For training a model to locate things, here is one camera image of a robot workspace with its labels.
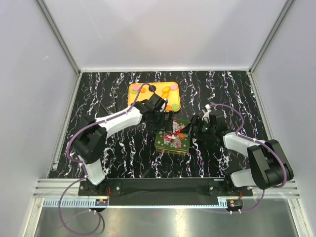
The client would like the electronics board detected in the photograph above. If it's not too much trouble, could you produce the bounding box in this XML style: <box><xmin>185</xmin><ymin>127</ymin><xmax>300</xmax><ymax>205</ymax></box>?
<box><xmin>228</xmin><ymin>199</ymin><xmax>243</xmax><ymax>209</ymax></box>
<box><xmin>95</xmin><ymin>198</ymin><xmax>109</xmax><ymax>206</ymax></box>

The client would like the pink round cookie right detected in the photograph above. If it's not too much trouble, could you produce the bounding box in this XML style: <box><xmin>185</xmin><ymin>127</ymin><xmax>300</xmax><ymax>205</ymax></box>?
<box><xmin>170</xmin><ymin>84</ymin><xmax>177</xmax><ymax>90</ymax></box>

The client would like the yellow plastic tray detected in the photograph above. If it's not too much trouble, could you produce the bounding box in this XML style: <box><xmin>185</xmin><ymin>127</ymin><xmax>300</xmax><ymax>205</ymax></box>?
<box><xmin>127</xmin><ymin>81</ymin><xmax>182</xmax><ymax>114</ymax></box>

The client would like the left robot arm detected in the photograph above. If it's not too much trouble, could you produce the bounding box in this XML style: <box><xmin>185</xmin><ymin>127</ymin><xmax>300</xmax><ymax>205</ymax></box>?
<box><xmin>66</xmin><ymin>94</ymin><xmax>173</xmax><ymax>196</ymax></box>

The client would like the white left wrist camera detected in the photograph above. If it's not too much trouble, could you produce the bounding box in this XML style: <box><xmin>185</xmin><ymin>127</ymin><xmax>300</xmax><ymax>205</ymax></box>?
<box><xmin>159</xmin><ymin>98</ymin><xmax>168</xmax><ymax>112</ymax></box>

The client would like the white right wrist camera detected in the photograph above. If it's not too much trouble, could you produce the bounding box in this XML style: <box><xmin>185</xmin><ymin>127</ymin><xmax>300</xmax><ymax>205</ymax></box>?
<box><xmin>202</xmin><ymin>104</ymin><xmax>212</xmax><ymax>122</ymax></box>

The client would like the pink round cookie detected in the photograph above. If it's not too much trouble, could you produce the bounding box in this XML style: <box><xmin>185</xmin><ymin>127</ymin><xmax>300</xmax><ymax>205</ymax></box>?
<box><xmin>170</xmin><ymin>84</ymin><xmax>177</xmax><ymax>90</ymax></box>
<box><xmin>132</xmin><ymin>85</ymin><xmax>140</xmax><ymax>91</ymax></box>

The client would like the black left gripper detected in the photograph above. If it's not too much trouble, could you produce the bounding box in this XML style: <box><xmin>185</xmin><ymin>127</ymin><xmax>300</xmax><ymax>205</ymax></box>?
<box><xmin>146</xmin><ymin>109</ymin><xmax>173</xmax><ymax>134</ymax></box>

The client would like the pink round cookie left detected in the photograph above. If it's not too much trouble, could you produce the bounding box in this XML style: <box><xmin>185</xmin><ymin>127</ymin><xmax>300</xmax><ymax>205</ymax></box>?
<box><xmin>132</xmin><ymin>85</ymin><xmax>140</xmax><ymax>91</ymax></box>

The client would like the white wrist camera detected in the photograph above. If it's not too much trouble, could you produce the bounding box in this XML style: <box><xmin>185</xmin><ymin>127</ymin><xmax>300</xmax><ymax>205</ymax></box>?
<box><xmin>159</xmin><ymin>98</ymin><xmax>168</xmax><ymax>112</ymax></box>
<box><xmin>202</xmin><ymin>104</ymin><xmax>212</xmax><ymax>122</ymax></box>

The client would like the gold tin lid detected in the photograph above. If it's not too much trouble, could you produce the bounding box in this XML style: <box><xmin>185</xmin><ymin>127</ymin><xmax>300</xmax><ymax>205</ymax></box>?
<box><xmin>155</xmin><ymin>119</ymin><xmax>191</xmax><ymax>154</ymax></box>

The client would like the left electronics board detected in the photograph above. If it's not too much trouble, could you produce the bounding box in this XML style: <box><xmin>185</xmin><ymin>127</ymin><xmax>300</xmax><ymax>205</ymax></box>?
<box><xmin>95</xmin><ymin>198</ymin><xmax>109</xmax><ymax>206</ymax></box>

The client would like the right electronics board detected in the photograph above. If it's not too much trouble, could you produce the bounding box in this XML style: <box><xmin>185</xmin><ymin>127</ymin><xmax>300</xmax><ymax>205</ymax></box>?
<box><xmin>228</xmin><ymin>199</ymin><xmax>243</xmax><ymax>209</ymax></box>

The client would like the green round cookie right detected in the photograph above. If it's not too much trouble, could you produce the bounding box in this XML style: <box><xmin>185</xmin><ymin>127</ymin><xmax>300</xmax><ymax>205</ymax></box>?
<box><xmin>171</xmin><ymin>104</ymin><xmax>179</xmax><ymax>111</ymax></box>

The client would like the aluminium frame rail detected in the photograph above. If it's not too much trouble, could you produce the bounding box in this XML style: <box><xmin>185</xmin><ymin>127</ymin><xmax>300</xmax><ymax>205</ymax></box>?
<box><xmin>43</xmin><ymin>197</ymin><xmax>238</xmax><ymax>209</ymax></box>

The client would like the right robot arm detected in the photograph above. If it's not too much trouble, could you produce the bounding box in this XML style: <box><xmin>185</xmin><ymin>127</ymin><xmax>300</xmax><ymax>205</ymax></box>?
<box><xmin>181</xmin><ymin>111</ymin><xmax>294</xmax><ymax>196</ymax></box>

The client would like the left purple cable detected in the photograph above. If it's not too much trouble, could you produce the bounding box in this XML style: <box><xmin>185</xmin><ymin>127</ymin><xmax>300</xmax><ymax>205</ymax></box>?
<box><xmin>59</xmin><ymin>83</ymin><xmax>156</xmax><ymax>235</ymax></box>

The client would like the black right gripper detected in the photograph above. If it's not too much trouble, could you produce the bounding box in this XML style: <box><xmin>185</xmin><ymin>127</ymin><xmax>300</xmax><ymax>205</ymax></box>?
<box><xmin>180</xmin><ymin>115</ymin><xmax>216</xmax><ymax>142</ymax></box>

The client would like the lower fish shaped cookie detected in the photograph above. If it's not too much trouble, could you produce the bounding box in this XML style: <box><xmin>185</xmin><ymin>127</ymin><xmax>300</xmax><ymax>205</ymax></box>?
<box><xmin>161</xmin><ymin>91</ymin><xmax>169</xmax><ymax>99</ymax></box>

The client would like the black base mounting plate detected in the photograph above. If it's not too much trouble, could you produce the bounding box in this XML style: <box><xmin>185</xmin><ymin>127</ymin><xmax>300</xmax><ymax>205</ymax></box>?
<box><xmin>78</xmin><ymin>178</ymin><xmax>253</xmax><ymax>198</ymax></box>

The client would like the upper fish shaped cookie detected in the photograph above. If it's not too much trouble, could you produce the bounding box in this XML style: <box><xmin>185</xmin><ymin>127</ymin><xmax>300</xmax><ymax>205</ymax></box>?
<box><xmin>163</xmin><ymin>86</ymin><xmax>170</xmax><ymax>92</ymax></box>

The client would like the fish shaped cookie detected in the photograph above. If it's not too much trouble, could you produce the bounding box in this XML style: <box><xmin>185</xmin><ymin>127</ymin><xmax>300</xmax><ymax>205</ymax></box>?
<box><xmin>163</xmin><ymin>86</ymin><xmax>170</xmax><ymax>92</ymax></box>
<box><xmin>161</xmin><ymin>91</ymin><xmax>169</xmax><ymax>99</ymax></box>

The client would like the black sandwich cookie on tray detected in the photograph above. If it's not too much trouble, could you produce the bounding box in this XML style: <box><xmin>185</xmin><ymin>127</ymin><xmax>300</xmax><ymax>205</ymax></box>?
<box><xmin>149</xmin><ymin>85</ymin><xmax>156</xmax><ymax>92</ymax></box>

